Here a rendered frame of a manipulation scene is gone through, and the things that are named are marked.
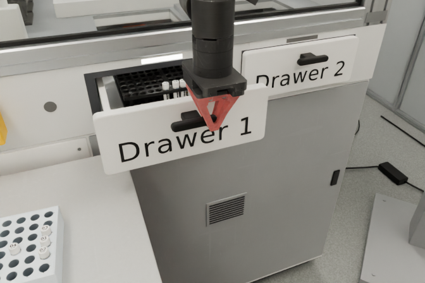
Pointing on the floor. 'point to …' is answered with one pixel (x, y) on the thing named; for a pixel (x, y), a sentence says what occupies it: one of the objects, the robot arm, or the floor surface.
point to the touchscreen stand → (394, 242)
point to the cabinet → (238, 190)
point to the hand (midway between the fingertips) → (212, 124)
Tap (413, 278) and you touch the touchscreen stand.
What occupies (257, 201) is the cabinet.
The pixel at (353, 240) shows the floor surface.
